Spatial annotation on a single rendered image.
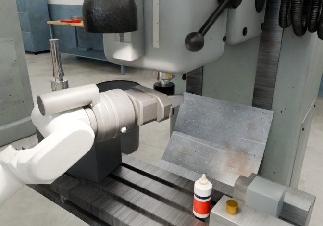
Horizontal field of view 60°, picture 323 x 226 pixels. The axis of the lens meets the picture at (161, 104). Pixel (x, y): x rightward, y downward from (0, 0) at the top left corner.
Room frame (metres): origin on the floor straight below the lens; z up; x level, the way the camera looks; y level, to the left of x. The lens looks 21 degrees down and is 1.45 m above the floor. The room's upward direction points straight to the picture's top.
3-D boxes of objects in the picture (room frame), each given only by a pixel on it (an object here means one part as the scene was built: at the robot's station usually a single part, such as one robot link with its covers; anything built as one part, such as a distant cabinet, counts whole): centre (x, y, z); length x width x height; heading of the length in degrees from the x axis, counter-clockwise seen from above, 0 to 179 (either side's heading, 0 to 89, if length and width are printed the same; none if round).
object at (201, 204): (0.54, -0.10, 1.01); 0.04 x 0.04 x 0.11
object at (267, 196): (0.45, -0.20, 1.07); 0.06 x 0.05 x 0.06; 53
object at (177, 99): (0.56, -0.03, 1.23); 0.06 x 0.02 x 0.03; 130
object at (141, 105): (0.53, 0.06, 1.23); 0.13 x 0.12 x 0.10; 40
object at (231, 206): (0.43, -0.13, 1.07); 0.02 x 0.02 x 0.02
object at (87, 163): (0.75, 0.25, 1.05); 0.22 x 0.12 x 0.20; 64
